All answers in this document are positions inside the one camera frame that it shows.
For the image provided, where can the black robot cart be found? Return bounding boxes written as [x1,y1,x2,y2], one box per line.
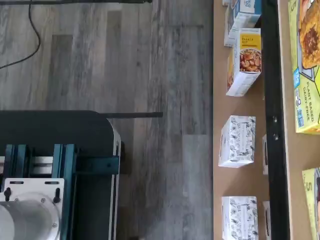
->
[0,109,125,240]

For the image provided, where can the teal aluminium frame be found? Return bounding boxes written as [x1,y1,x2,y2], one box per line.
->
[4,143,122,240]

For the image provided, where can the silver aluminium extrusion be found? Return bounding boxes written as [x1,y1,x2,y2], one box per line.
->
[0,155,55,179]

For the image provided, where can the blue purely elizabeth box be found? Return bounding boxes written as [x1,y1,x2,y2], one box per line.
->
[222,0,263,48]

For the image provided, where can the black floor cable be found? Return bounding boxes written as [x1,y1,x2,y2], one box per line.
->
[0,0,42,70]

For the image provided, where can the black metal shelf frame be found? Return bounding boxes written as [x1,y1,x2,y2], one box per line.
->
[260,0,292,240]

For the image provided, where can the black metal floor bar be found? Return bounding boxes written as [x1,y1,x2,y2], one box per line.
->
[105,112,164,119]
[0,0,154,5]

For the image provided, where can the white patterned pantry box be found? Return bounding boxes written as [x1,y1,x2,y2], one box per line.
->
[218,115,257,168]
[221,195,259,240]
[261,199,272,240]

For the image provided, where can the orange Bobo's peanut butter box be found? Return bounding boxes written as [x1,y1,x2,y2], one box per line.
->
[301,167,320,240]

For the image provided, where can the yellow purely elizabeth box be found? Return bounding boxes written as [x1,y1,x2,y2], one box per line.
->
[225,27,262,97]

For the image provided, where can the white patterned small boxes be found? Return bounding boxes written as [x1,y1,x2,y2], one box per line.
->
[213,0,271,240]

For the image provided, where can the green Bobo's apple pie box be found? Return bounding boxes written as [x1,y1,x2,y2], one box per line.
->
[287,0,320,135]

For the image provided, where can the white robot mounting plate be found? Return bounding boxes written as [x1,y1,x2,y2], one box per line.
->
[0,177,66,240]

